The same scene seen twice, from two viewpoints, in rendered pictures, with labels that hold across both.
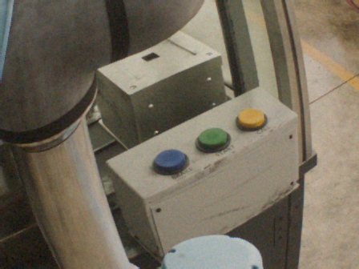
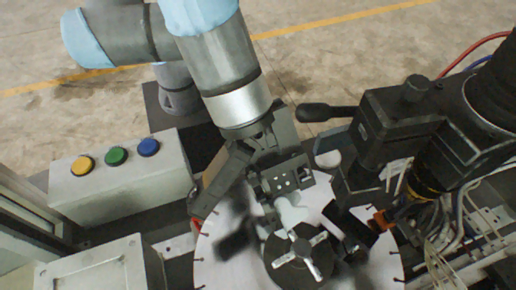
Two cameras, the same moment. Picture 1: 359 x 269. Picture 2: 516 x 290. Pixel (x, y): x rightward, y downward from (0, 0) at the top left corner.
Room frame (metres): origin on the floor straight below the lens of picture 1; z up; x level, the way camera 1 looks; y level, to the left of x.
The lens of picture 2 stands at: (1.21, 0.30, 1.42)
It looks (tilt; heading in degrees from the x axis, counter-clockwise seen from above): 55 degrees down; 185
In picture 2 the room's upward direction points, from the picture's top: straight up
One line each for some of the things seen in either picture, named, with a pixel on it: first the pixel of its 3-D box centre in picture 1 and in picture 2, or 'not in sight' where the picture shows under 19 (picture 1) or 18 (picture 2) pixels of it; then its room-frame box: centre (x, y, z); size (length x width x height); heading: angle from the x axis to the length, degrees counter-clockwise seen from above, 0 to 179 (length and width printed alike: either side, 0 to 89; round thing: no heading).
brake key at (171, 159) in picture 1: (171, 163); (148, 147); (0.88, 0.02, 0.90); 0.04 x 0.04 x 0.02
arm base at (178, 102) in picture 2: not in sight; (180, 87); (0.58, -0.01, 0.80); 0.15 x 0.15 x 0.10
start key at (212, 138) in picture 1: (213, 141); (116, 156); (0.91, -0.04, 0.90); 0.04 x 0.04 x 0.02
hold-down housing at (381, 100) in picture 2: not in sight; (374, 154); (1.04, 0.40, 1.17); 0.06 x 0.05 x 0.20; 107
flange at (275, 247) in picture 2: not in sight; (298, 254); (1.09, 0.35, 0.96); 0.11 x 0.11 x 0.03
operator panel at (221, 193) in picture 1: (213, 178); (130, 179); (0.92, -0.04, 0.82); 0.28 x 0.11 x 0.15; 116
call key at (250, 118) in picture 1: (252, 121); (83, 166); (0.94, -0.11, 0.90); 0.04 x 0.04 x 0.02
